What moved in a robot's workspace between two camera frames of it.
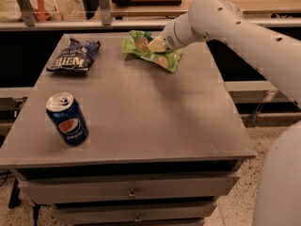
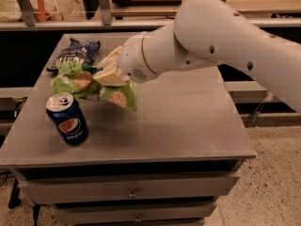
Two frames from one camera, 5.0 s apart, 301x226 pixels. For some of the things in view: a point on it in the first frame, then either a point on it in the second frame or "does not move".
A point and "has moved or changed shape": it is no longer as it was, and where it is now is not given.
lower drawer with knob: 84,215 does not move
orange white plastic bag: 47,5 does not move
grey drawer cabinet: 163,148 does not move
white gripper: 167,37 -> 132,59
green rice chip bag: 137,42 has moved or changed shape
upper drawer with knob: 82,190 does not move
